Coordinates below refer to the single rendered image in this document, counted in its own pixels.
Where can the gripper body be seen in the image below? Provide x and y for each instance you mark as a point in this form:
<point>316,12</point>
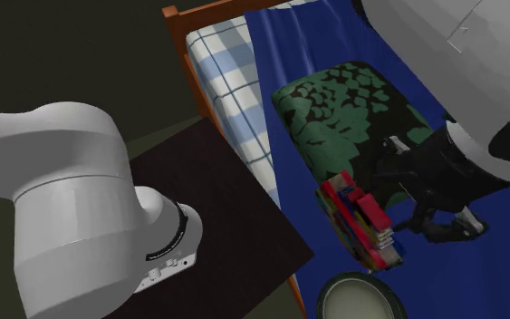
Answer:
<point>440,172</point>

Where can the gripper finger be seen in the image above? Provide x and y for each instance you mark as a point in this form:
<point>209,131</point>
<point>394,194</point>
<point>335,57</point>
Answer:
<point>393,168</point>
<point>440,233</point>

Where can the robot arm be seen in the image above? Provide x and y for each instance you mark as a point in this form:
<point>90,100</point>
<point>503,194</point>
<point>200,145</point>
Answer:
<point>60,185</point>

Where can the blue blanket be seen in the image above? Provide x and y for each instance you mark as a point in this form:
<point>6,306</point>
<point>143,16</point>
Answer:
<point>457,278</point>

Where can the green and black patterned pillow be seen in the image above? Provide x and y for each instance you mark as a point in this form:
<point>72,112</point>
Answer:
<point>325,119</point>

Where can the dark bowl with cream inside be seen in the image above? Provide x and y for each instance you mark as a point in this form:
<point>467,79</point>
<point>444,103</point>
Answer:
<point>356,300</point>

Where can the wooden bed with checked mattress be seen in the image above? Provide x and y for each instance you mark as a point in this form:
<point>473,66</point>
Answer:
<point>228,88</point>

